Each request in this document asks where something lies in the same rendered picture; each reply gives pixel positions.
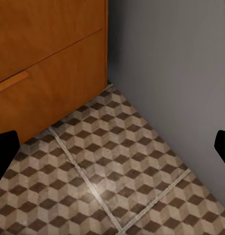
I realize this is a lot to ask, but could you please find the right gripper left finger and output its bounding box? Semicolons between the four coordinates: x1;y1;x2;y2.
0;130;20;180

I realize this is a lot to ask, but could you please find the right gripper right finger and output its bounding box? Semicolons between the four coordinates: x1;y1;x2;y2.
214;130;225;163

